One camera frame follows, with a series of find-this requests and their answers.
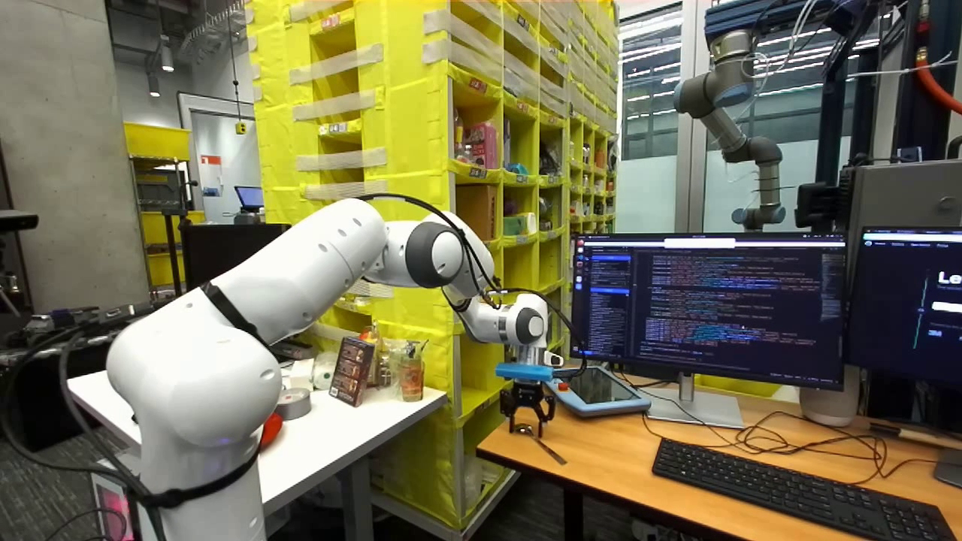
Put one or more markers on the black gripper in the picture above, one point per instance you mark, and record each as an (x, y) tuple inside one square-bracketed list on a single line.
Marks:
[(527, 393)]

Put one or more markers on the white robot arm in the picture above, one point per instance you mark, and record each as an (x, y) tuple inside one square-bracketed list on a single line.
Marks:
[(200, 374)]

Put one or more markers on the grey background robot arm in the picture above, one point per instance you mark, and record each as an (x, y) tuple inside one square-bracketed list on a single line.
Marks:
[(711, 96)]

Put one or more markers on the blue teach pendant tablet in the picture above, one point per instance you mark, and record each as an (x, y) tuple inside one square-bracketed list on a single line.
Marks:
[(597, 393)]

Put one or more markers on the glass jar with orange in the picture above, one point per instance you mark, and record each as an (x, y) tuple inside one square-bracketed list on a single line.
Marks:
[(409, 369)]

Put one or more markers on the small picture card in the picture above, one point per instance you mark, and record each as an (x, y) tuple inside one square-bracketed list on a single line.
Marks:
[(352, 369)]

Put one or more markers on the white side table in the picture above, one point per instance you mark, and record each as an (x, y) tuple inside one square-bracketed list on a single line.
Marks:
[(330, 439)]

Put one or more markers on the grey tape roll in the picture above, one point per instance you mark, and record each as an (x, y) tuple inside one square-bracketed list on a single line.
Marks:
[(292, 402)]

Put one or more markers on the red round object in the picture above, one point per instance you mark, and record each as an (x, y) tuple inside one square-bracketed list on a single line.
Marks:
[(270, 428)]

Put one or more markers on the wide computer monitor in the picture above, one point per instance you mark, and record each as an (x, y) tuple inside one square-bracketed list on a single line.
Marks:
[(755, 306)]

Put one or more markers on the black keyboard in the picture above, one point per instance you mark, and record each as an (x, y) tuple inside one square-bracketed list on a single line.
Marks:
[(807, 497)]

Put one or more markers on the yellow fabric shelf unit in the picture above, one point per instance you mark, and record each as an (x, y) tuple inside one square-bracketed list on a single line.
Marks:
[(493, 108)]

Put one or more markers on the black monitor behind table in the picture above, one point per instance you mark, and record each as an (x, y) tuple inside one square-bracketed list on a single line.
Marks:
[(208, 251)]

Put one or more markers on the right computer monitor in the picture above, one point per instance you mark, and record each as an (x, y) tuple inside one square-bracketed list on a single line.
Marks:
[(906, 310)]

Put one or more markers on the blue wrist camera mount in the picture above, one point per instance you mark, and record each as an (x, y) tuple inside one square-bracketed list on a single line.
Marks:
[(523, 369)]

